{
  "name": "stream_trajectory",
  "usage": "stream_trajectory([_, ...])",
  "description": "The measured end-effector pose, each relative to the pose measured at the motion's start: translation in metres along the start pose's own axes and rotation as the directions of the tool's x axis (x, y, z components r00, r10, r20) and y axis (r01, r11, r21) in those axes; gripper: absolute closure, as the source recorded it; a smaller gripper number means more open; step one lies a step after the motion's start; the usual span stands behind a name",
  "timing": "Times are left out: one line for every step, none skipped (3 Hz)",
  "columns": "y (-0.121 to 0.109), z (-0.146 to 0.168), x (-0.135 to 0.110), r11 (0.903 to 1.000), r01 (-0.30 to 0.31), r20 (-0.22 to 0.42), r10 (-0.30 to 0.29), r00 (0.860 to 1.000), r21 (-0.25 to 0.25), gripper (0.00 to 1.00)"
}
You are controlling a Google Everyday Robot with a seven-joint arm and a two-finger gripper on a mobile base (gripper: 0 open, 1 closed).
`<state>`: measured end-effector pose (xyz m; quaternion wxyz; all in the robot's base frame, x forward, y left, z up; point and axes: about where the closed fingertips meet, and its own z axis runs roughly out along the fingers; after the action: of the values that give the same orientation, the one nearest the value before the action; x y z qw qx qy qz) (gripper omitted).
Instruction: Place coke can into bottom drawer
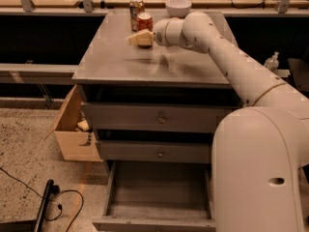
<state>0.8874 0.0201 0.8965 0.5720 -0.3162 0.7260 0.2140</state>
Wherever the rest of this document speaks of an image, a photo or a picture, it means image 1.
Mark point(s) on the bottom drawer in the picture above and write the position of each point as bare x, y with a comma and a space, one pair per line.
157, 197

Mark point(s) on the black bar on floor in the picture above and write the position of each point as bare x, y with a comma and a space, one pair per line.
31, 225

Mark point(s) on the gold soda can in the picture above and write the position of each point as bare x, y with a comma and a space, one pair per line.
136, 7

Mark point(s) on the red coke can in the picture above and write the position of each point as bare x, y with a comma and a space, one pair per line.
144, 21

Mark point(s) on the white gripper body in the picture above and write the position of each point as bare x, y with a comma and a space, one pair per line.
159, 33

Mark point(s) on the grey drawer cabinet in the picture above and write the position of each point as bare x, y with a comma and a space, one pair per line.
113, 72

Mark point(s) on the white bowl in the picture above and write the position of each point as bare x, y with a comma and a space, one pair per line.
178, 8

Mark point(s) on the hand sanitizer bottle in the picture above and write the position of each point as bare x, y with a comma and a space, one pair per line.
272, 62

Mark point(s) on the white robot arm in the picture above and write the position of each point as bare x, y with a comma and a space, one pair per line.
258, 150

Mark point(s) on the top drawer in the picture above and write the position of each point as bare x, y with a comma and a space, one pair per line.
153, 117

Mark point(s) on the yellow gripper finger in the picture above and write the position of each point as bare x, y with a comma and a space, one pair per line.
141, 38

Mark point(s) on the middle drawer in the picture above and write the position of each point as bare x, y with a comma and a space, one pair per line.
155, 151

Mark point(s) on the drawer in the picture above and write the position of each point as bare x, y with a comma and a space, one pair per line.
153, 117
155, 151
157, 197

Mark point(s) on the cardboard box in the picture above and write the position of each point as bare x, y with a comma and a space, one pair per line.
75, 143

